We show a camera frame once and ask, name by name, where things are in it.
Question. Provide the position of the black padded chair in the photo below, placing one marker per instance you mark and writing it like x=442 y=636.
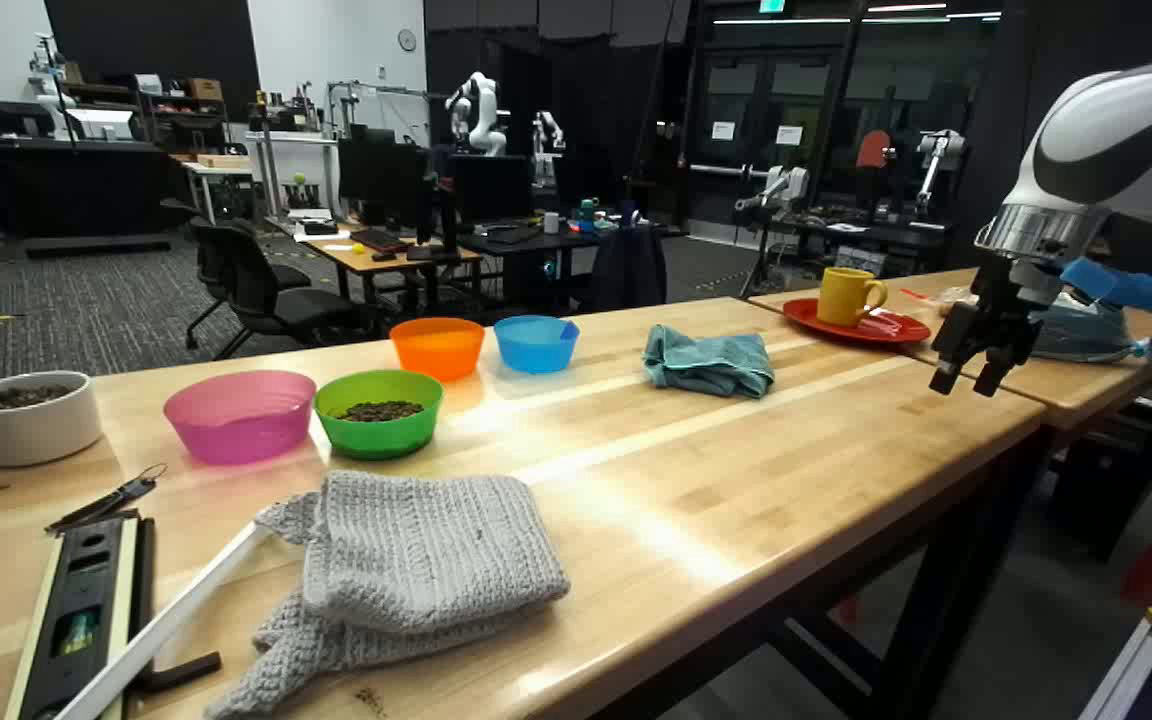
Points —
x=629 y=265

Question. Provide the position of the black and yellow spirit level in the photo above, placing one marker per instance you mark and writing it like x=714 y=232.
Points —
x=83 y=613

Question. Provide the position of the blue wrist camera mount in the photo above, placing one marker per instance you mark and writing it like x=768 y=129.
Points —
x=1117 y=282

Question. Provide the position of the black cabinet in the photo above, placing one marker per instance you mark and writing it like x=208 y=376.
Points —
x=60 y=184

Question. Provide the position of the white flat rod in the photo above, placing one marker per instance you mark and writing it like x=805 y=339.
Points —
x=160 y=626

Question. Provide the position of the yellow mug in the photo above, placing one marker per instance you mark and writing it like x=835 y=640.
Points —
x=847 y=299

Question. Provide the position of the orange plastic bowl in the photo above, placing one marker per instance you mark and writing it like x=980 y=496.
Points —
x=439 y=354

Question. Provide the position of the green plastic bowl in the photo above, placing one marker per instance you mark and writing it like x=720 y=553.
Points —
x=376 y=437

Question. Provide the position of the wooden office desk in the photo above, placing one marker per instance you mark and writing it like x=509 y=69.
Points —
x=360 y=254

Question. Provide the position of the round wall clock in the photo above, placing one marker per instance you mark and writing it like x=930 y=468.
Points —
x=405 y=41

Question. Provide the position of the long wooden table black frame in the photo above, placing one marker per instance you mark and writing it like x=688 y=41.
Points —
x=680 y=507

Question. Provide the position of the black computer monitor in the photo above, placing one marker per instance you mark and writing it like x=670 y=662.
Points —
x=488 y=184
x=382 y=181

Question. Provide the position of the black pen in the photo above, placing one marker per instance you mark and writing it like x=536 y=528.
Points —
x=100 y=507

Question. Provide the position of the dark brown stick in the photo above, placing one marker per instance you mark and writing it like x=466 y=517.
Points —
x=181 y=671

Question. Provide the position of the white robot arm on dark desk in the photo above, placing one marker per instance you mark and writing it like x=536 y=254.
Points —
x=782 y=184

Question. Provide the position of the small white background robot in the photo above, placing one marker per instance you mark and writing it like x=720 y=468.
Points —
x=547 y=137

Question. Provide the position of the red plate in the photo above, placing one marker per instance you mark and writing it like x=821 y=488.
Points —
x=896 y=330

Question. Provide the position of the clear bag of teal cloths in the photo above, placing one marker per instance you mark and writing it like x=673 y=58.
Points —
x=1082 y=333

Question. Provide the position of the pink plastic bowl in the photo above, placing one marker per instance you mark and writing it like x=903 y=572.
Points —
x=243 y=422

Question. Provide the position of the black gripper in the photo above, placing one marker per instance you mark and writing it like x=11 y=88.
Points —
x=1000 y=313

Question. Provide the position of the white ceramic bowl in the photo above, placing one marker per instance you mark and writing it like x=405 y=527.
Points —
x=30 y=433

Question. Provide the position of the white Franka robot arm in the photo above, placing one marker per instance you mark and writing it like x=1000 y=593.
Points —
x=1121 y=133

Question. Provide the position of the large white background robot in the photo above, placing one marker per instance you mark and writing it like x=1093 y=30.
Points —
x=481 y=112

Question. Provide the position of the short wooden table black frame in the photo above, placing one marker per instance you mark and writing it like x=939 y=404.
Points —
x=1089 y=386

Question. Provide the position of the black office chair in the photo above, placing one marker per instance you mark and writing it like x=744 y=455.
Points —
x=251 y=275

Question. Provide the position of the crumpled teal cloth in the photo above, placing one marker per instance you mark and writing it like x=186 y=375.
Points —
x=709 y=362

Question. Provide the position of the white robot arm by doors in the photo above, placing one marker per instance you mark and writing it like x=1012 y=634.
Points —
x=939 y=149

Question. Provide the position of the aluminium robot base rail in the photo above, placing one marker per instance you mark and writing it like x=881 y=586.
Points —
x=1137 y=681

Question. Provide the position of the grey knitted cloth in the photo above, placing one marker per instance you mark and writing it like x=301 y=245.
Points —
x=428 y=560

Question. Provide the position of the blue plastic bowl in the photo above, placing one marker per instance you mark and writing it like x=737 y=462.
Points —
x=536 y=350

